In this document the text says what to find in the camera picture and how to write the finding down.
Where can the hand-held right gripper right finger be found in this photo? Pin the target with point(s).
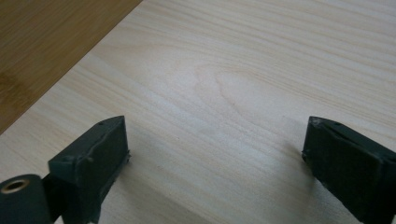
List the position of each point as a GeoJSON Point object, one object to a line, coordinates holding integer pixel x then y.
{"type": "Point", "coordinates": [351, 168]}

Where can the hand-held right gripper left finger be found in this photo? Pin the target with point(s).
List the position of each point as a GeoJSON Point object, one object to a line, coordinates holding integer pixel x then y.
{"type": "Point", "coordinates": [99, 155]}

